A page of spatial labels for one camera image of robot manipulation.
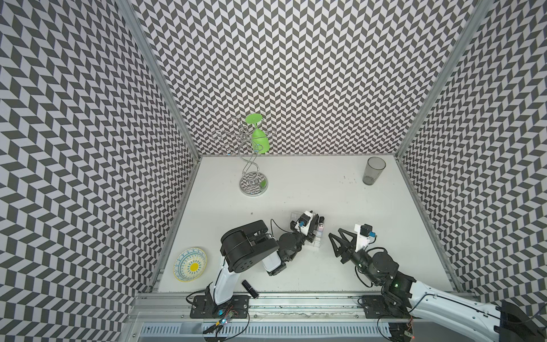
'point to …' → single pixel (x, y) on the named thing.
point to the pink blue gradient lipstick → (321, 225)
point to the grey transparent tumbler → (373, 170)
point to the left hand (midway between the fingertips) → (314, 213)
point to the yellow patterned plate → (190, 264)
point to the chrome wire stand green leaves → (252, 142)
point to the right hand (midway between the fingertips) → (333, 235)
